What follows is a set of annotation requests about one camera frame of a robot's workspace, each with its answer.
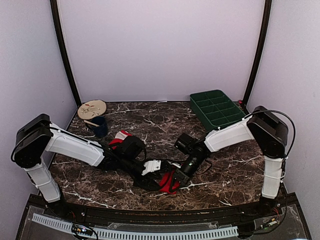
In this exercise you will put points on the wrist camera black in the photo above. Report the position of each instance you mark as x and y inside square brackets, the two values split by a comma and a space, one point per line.
[185, 143]
[131, 147]

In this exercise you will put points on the beige floral plate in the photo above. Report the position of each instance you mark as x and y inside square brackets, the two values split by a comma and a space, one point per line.
[91, 109]

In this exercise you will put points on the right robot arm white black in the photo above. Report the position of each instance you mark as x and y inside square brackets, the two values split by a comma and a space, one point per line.
[262, 126]

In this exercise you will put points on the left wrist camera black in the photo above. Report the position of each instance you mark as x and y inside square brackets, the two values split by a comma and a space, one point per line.
[131, 147]

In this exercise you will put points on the left black frame post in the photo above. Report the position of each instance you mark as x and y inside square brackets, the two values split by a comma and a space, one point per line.
[63, 51]

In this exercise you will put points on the right black frame post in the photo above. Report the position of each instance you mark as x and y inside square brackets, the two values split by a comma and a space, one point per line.
[258, 52]

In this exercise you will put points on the white slotted cable duct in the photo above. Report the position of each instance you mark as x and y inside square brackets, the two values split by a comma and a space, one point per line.
[119, 231]

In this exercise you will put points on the wooden stick in cup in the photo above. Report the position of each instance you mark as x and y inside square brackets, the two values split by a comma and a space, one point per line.
[91, 123]

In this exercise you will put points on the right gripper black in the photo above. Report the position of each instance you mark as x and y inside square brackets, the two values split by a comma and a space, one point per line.
[181, 176]

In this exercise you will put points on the red santa sock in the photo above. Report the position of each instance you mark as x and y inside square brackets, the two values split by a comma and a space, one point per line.
[168, 184]

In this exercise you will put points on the black frame post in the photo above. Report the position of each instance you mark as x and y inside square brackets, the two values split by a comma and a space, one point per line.
[258, 52]
[63, 51]

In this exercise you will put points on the dark blue cup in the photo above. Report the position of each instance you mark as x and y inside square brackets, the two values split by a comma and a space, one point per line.
[101, 130]

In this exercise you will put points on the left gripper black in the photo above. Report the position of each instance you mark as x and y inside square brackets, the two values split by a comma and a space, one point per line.
[149, 183]

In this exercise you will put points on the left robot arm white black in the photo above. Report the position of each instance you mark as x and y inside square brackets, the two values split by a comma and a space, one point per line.
[41, 135]

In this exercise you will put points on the green compartment tray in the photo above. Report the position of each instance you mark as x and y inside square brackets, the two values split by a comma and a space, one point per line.
[215, 110]

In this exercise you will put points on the black front rail base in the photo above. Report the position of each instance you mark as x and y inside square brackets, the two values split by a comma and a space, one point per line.
[285, 222]

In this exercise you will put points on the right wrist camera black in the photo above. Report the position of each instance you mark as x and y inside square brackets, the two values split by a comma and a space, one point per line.
[185, 143]

